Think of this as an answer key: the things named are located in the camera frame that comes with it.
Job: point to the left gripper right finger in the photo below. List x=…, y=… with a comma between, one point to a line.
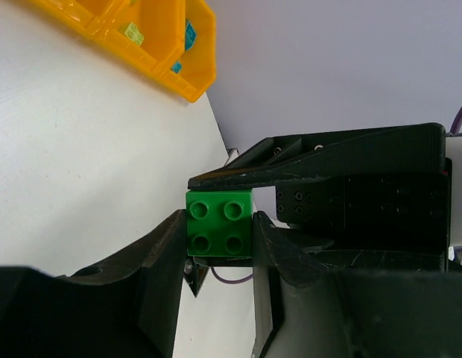
x=306, y=309

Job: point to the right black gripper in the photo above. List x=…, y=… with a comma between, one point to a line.
x=369, y=212

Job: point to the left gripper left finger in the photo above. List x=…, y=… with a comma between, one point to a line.
x=125, y=305

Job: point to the green and lime lego stack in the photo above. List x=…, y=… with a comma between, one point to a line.
x=219, y=223

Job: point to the light green lego brick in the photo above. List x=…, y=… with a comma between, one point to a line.
x=131, y=31

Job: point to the yellow divided sorting tray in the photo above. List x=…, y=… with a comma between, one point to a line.
x=171, y=42

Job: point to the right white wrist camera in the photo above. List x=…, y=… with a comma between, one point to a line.
x=454, y=153

